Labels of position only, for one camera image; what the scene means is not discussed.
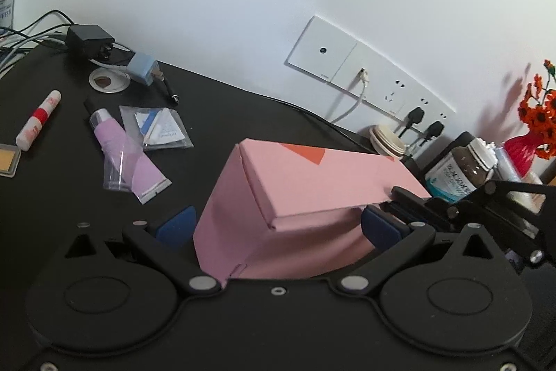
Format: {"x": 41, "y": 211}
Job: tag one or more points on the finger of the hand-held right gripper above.
{"x": 443, "y": 214}
{"x": 410, "y": 214}

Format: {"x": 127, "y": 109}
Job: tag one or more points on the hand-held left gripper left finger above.
{"x": 176, "y": 229}

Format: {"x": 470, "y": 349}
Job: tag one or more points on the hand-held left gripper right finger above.
{"x": 382, "y": 229}

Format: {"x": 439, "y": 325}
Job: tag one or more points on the pink cardboard box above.
{"x": 304, "y": 188}

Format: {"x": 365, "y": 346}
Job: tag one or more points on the black desktop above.
{"x": 65, "y": 188}

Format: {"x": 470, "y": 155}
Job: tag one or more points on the brown supplement bottle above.
{"x": 460, "y": 173}

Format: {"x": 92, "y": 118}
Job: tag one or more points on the purple cosmetic tube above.
{"x": 143, "y": 175}

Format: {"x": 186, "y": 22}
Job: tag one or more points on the cream stacked plastic funnels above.
{"x": 386, "y": 140}

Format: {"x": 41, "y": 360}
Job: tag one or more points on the white tissue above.
{"x": 488, "y": 149}

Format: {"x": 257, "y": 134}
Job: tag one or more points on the clear plastic vial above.
{"x": 119, "y": 169}

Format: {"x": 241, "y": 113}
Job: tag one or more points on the clear wrapped package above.
{"x": 510, "y": 164}

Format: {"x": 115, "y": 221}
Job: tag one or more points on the black power plug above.
{"x": 415, "y": 115}
{"x": 434, "y": 130}

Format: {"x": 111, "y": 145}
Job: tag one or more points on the cotton swab box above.
{"x": 532, "y": 190}

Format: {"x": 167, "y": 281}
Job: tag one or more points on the white power socket plate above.
{"x": 428, "y": 106}
{"x": 447, "y": 114}

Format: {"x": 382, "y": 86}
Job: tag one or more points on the red vase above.
{"x": 523, "y": 151}

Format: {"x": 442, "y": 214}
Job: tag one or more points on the clear plastic sachet bag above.
{"x": 160, "y": 127}

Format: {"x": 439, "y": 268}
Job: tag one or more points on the white five-hole power socket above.
{"x": 393, "y": 88}

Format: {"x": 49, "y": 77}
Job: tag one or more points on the white round disc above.
{"x": 108, "y": 80}

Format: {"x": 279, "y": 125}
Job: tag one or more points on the blue-grey charger plug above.
{"x": 143, "y": 69}

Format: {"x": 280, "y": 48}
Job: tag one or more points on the white and red glue stick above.
{"x": 38, "y": 121}

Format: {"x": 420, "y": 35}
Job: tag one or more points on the yellow square compact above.
{"x": 8, "y": 160}

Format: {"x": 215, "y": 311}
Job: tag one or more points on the black power adapter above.
{"x": 89, "y": 40}

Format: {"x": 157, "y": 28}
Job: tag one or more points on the white network wall plate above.
{"x": 347, "y": 62}

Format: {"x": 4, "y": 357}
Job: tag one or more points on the white coaxial wall plate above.
{"x": 322, "y": 49}

